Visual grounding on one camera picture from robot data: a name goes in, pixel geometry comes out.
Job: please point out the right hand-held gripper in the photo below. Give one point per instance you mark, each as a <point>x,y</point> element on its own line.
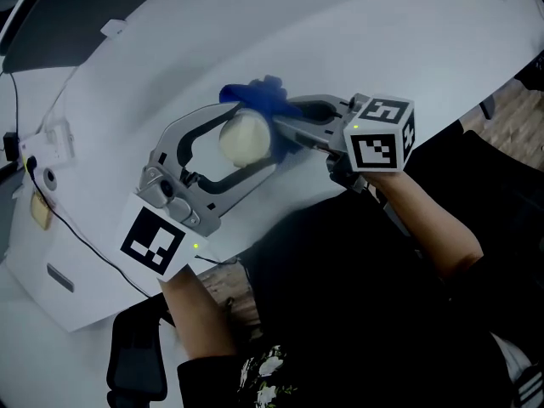
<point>378,151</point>

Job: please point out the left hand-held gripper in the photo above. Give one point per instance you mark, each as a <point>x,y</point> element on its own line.
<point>153,240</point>

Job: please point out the cream round ball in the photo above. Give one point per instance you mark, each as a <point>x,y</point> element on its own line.
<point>244,140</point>

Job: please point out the blue cloth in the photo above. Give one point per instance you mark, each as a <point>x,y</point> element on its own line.
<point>263,96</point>

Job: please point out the person's right forearm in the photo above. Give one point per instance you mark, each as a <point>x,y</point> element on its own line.
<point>425,228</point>

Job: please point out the person's left forearm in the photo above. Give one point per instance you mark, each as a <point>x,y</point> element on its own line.
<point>200,321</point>

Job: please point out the grey desk grommet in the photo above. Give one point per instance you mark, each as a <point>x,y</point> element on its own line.
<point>50,179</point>

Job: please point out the white power strip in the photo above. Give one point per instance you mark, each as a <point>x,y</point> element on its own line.
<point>47,143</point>

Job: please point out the yellow notepad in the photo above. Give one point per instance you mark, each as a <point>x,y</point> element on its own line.
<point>41,211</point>

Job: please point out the black printed t-shirt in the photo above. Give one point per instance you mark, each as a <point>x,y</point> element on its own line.
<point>340,291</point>

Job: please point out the dark smartphone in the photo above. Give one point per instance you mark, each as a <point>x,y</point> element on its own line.
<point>60,278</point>

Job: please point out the black power adapter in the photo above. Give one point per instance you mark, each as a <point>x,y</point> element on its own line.
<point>10,147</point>

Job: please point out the black office chair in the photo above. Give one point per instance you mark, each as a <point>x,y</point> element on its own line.
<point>510,177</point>
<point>136,364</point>

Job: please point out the striped black white shoe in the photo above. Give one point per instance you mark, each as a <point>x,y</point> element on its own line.
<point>529,389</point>

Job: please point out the white divider bracket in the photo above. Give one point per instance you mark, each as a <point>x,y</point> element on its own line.
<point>114,28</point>

